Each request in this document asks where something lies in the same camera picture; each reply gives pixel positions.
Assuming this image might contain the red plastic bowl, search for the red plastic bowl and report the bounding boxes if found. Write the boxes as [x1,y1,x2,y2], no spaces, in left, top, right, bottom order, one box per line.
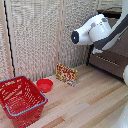
[36,78,54,94]

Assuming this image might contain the yellow red snack box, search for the yellow red snack box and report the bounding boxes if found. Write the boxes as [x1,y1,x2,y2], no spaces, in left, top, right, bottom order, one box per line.
[55,63,79,87]

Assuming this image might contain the silver drawer handle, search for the silver drawer handle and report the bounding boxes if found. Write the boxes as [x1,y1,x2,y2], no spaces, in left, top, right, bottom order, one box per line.
[96,54,121,67]

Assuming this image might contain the beige woven folding screen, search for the beige woven folding screen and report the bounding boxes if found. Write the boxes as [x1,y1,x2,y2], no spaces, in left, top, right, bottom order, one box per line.
[0,0,101,82]

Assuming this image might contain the brown drawer cabinet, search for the brown drawer cabinet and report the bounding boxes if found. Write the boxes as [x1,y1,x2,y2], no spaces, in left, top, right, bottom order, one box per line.
[85,9,128,83]

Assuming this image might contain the white object at table edge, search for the white object at table edge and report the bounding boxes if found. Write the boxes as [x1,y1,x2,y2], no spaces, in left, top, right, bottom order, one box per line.
[114,108,128,128]

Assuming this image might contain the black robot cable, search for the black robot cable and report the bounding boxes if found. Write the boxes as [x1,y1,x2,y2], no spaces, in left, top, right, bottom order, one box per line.
[100,5,124,15]

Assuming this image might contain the red shopping basket blue rim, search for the red shopping basket blue rim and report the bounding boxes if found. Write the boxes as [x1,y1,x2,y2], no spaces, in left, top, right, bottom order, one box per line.
[0,75,49,128]

